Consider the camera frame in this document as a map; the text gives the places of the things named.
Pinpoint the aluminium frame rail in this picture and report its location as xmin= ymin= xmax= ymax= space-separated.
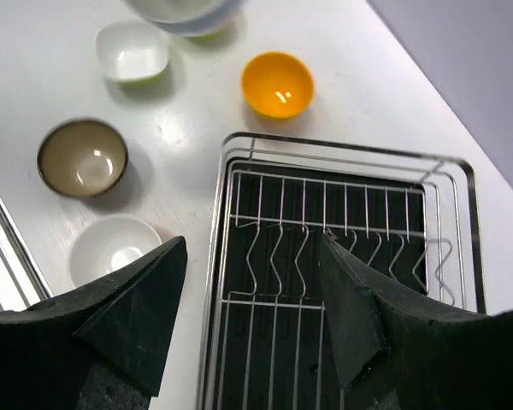
xmin=0 ymin=197 xmax=52 ymax=312

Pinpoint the green round bowl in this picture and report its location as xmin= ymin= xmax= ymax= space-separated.
xmin=185 ymin=21 xmax=230 ymax=38

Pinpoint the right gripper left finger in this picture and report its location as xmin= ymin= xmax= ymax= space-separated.
xmin=0 ymin=237 xmax=187 ymax=409

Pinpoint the brown patterned bowl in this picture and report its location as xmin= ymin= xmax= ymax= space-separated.
xmin=37 ymin=118 xmax=129 ymax=199

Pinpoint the white bowl orange outside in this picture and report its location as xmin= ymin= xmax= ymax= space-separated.
xmin=68 ymin=214 xmax=162 ymax=288

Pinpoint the orange round bowl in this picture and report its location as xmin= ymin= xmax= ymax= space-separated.
xmin=240 ymin=51 xmax=315 ymax=120

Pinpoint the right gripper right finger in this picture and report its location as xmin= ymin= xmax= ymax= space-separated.
xmin=319 ymin=236 xmax=513 ymax=409

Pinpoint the black drip tray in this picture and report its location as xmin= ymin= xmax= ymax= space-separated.
xmin=203 ymin=159 xmax=426 ymax=409

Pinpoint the white ribbed bowl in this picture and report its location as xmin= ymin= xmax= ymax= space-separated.
xmin=124 ymin=0 xmax=246 ymax=37

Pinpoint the white square bowl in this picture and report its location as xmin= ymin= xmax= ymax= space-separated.
xmin=95 ymin=20 xmax=169 ymax=84

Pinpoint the metal wire dish rack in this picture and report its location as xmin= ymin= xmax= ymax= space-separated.
xmin=197 ymin=132 xmax=486 ymax=409

